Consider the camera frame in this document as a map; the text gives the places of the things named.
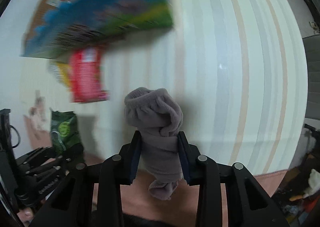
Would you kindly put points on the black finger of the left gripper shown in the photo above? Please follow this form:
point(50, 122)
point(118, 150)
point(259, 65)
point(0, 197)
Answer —
point(34, 158)
point(44, 178)

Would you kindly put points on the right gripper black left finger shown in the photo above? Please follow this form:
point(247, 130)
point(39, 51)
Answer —
point(118, 170)

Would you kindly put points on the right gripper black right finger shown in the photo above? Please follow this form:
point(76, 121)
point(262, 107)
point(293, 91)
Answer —
point(202, 171)

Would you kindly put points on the red snack packet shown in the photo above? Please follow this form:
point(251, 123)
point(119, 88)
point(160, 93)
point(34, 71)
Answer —
point(85, 76)

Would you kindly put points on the operator hand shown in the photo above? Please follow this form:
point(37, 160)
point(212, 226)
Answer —
point(26, 216)

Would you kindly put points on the green wipes packet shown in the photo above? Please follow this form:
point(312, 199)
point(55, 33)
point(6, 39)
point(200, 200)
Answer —
point(64, 131)

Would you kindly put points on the striped table cloth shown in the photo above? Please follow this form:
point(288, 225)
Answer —
point(237, 68)

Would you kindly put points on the blue printed cardboard box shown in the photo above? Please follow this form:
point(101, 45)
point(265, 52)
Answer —
point(59, 26)

